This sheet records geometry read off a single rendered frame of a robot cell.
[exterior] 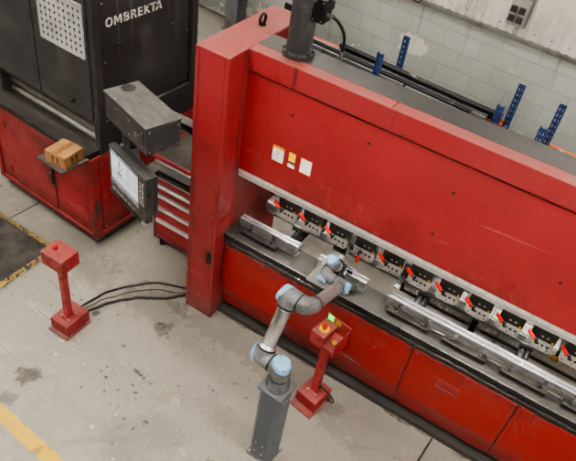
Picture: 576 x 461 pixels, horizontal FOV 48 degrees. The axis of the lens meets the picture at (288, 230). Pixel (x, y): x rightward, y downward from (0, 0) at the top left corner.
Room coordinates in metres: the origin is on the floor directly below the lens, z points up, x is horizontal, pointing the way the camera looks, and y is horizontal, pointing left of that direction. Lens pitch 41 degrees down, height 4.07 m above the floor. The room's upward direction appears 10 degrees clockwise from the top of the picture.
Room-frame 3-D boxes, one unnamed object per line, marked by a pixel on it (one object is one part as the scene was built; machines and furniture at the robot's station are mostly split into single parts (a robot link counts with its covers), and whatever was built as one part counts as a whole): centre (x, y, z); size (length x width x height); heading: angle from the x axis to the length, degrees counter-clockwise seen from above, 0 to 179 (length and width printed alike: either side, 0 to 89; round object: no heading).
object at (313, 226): (3.34, -0.17, 1.26); 0.15 x 0.09 x 0.17; 65
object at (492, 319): (3.35, -0.86, 0.93); 2.30 x 0.14 x 0.10; 65
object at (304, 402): (2.78, -0.38, 0.06); 0.25 x 0.20 x 0.12; 145
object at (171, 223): (4.21, 0.83, 0.50); 0.50 x 0.50 x 1.00; 65
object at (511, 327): (2.74, -1.43, 1.26); 0.15 x 0.09 x 0.17; 65
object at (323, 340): (2.80, -0.40, 0.75); 0.20 x 0.16 x 0.18; 55
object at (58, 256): (3.07, 1.54, 0.41); 0.25 x 0.20 x 0.83; 155
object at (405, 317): (2.94, -0.89, 0.89); 0.30 x 0.05 x 0.03; 65
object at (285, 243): (3.48, 0.12, 0.92); 0.50 x 0.06 x 0.10; 65
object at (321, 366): (2.80, -0.40, 0.39); 0.05 x 0.05 x 0.54; 55
